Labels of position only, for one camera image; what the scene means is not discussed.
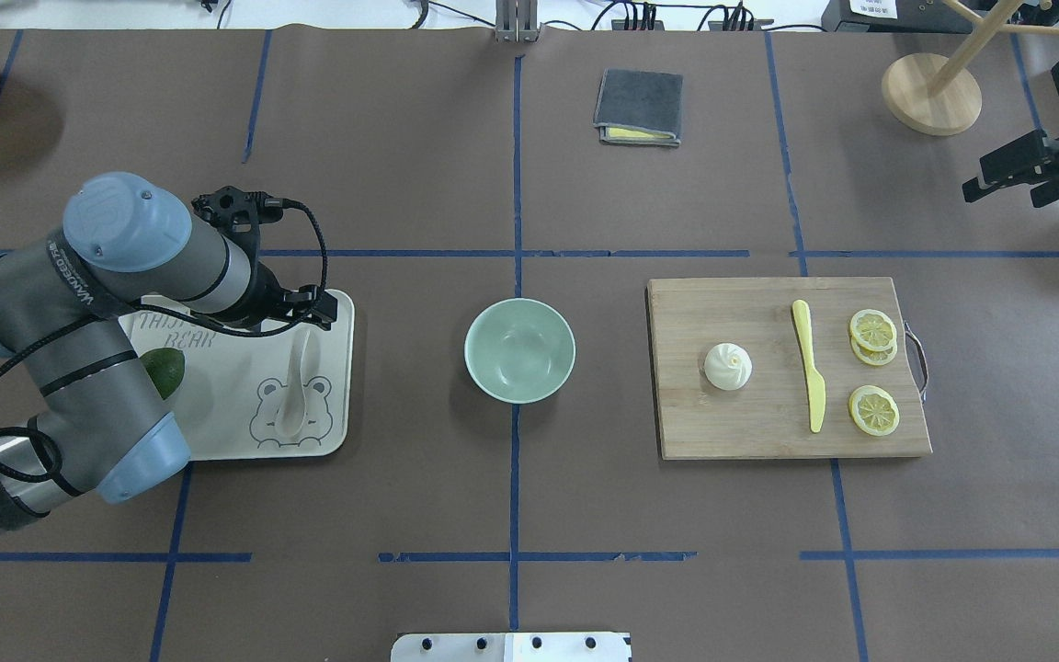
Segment wooden stand base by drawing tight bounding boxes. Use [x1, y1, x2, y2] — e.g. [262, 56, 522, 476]
[881, 0, 1059, 137]

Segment grey folded cloth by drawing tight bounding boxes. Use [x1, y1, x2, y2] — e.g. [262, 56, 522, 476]
[593, 68, 684, 147]

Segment bamboo cutting board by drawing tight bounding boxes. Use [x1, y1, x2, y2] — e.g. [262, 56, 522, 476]
[647, 278, 932, 461]

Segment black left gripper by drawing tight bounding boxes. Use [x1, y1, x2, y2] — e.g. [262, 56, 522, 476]
[190, 186, 339, 334]

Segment lemon slice under pair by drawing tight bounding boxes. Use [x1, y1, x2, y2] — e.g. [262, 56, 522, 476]
[849, 338, 898, 366]

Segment lemon slice far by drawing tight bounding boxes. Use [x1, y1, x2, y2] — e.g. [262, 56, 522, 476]
[848, 384, 901, 437]

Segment yellow plastic knife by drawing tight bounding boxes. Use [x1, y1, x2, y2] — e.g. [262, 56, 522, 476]
[791, 299, 827, 433]

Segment yellow sponge cloth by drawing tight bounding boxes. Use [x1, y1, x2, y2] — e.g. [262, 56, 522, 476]
[602, 127, 666, 143]

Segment light green bowl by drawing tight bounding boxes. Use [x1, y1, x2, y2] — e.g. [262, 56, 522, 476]
[463, 297, 577, 404]

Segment cream bear tray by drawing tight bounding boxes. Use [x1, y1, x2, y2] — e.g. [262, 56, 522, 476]
[120, 290, 356, 461]

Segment cream plastic spoon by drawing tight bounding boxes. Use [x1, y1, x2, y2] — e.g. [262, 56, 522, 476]
[276, 332, 317, 444]

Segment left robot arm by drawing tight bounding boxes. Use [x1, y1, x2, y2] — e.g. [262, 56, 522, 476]
[0, 171, 337, 535]

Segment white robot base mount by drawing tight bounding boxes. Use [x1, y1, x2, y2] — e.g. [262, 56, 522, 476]
[390, 630, 633, 661]

